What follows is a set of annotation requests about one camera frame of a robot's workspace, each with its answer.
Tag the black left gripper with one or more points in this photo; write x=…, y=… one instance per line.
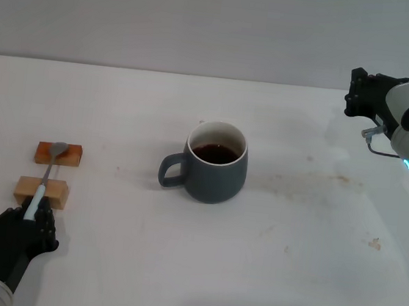
x=9, y=249

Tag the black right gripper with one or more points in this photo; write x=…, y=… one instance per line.
x=379, y=97

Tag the grey ceramic mug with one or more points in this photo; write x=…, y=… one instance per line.
x=212, y=183

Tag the light tan wooden block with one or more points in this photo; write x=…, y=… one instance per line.
x=25, y=188

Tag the reddish brown wooden block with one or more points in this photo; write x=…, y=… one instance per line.
x=73, y=156

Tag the dark coffee liquid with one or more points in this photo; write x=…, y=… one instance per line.
x=214, y=154

